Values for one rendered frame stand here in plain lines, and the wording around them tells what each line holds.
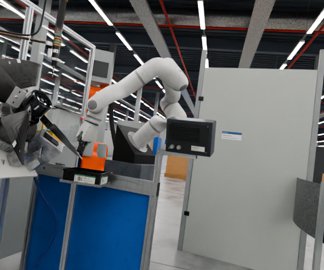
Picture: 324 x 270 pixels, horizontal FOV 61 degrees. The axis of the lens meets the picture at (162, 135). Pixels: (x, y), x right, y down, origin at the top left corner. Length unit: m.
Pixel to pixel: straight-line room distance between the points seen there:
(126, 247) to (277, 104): 2.02
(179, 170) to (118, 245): 8.92
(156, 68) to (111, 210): 0.90
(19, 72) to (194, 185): 2.06
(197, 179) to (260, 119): 0.90
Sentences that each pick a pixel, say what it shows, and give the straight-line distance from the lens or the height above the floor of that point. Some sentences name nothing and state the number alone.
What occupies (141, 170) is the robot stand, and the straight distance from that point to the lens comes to 1.85.
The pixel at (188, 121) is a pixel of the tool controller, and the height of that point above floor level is 1.22.
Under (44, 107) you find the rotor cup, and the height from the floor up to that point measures 1.18.
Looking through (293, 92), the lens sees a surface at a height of 1.77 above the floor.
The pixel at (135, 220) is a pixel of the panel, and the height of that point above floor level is 0.62.
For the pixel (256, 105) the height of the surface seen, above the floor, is 1.61.
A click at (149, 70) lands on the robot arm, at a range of 1.43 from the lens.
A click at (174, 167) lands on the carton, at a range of 10.62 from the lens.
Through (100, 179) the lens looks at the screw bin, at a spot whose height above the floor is 0.85.
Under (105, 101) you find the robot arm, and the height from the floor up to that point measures 1.25.
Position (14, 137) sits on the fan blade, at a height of 1.03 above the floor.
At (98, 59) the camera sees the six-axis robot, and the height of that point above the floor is 2.58.
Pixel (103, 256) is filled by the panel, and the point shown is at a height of 0.36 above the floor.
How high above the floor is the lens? 1.06
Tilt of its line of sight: 3 degrees up
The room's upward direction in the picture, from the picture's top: 7 degrees clockwise
